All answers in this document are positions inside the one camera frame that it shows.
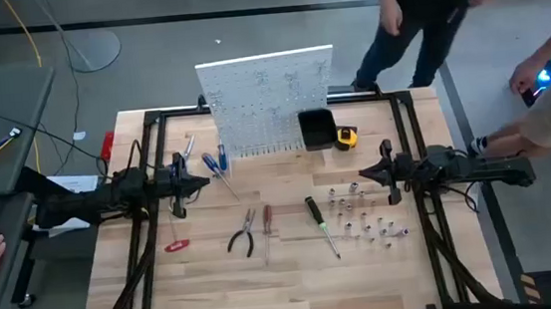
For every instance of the black caster wheel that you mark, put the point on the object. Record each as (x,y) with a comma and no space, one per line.
(27,300)

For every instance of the red flat object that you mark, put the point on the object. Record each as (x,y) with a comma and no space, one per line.
(107,145)

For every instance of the white perforated pegboard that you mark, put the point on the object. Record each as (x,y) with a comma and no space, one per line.
(251,101)

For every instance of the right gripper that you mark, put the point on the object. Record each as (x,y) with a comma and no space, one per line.
(397,169)

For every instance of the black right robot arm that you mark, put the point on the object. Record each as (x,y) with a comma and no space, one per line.
(482,169)

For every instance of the grey round stand base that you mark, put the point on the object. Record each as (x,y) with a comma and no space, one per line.
(94,50)

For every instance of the small white tag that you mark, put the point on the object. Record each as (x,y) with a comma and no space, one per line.
(79,135)

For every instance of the black metal table frame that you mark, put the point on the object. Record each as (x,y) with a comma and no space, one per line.
(177,113)

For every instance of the white paper sheet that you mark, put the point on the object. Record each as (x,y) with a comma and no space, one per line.
(69,225)
(75,183)

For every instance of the yellow black tape measure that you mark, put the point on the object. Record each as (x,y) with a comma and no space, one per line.
(346,139)

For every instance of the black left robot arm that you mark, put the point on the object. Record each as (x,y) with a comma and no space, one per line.
(85,203)

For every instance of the black plastic bin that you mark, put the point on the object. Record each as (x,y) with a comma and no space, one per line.
(317,131)

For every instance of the computer case with lights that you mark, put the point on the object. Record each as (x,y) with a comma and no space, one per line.
(544,76)

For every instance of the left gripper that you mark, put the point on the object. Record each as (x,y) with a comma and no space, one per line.
(178,185)

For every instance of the slim dark blue screwdriver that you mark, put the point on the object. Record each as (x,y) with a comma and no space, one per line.
(222,156)

